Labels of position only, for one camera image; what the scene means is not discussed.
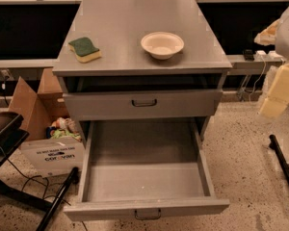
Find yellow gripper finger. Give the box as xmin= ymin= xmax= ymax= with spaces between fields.
xmin=254 ymin=20 xmax=279 ymax=46
xmin=259 ymin=63 xmax=289 ymax=118

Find green and yellow sponge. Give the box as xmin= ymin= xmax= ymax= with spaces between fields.
xmin=68 ymin=37 xmax=101 ymax=63

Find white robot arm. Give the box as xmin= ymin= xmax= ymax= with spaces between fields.
xmin=254 ymin=7 xmax=289 ymax=118

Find grey drawer cabinet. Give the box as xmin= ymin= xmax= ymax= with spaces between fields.
xmin=53 ymin=0 xmax=231 ymax=138

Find open grey middle drawer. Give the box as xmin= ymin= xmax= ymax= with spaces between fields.
xmin=65 ymin=118 xmax=229 ymax=221

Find closed grey upper drawer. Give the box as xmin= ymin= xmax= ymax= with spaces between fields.
xmin=64 ymin=90 xmax=222 ymax=120

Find white power strip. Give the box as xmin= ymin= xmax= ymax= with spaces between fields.
xmin=254 ymin=50 xmax=283 ymax=61

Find black adapter on shelf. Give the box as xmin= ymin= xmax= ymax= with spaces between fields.
xmin=243 ymin=49 xmax=254 ymax=61

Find black stand leg right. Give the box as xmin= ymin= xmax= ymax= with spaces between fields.
xmin=269 ymin=135 xmax=289 ymax=187

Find white paper bowl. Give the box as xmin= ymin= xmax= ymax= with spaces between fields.
xmin=141 ymin=32 xmax=184 ymax=60

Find colourful items in box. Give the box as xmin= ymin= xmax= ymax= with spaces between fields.
xmin=46 ymin=117 xmax=82 ymax=141

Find open cardboard box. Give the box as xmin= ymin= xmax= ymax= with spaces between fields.
xmin=9 ymin=68 xmax=85 ymax=177

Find black stand on left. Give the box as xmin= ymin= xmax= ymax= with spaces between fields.
xmin=0 ymin=112 xmax=79 ymax=231

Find white cable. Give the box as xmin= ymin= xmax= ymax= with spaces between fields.
xmin=249 ymin=55 xmax=268 ymax=102

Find black cable on floor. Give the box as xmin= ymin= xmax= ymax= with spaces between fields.
xmin=0 ymin=141 xmax=71 ymax=207

